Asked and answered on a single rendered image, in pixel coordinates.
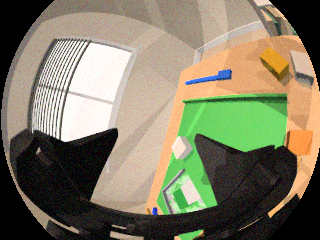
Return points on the yellow cube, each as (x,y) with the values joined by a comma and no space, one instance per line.
(274,63)

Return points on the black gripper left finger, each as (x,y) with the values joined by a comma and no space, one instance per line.
(82,160)

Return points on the green flat mat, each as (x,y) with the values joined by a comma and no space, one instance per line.
(241,124)

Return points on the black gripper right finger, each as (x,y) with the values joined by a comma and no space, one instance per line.
(226,166)

